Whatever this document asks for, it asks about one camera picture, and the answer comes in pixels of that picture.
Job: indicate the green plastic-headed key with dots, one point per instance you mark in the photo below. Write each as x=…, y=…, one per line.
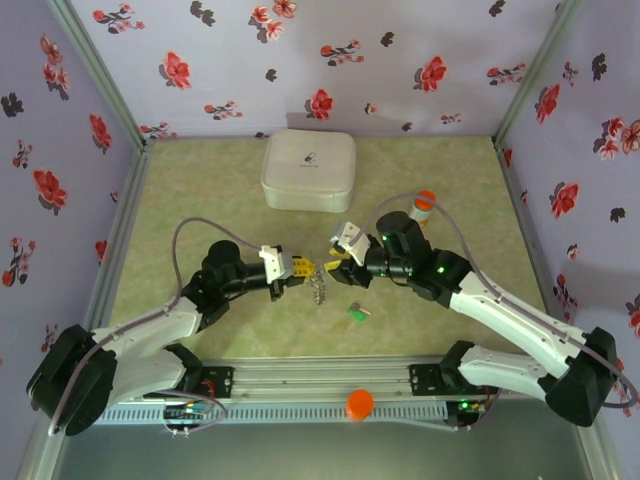
x=358, y=316

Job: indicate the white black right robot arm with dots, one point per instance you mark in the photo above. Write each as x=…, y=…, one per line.
x=510, y=325

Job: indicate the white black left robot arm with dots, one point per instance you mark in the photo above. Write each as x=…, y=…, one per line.
x=145, y=332

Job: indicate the orange-capped pill bottle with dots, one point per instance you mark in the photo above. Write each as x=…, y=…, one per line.
x=425, y=199

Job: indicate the white zippered case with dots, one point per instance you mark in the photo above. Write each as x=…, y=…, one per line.
x=307, y=167

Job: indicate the orange round button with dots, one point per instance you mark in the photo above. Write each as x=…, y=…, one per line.
x=360, y=404

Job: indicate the green circuit board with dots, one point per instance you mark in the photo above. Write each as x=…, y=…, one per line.
x=467, y=407
x=187, y=413

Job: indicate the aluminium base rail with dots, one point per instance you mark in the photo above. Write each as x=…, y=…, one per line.
x=320, y=377

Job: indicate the aluminium frame side rail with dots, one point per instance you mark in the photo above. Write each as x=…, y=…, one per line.
x=120, y=225
x=525, y=225

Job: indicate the aluminium frame post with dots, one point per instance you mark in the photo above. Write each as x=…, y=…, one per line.
x=100, y=75
x=535, y=75

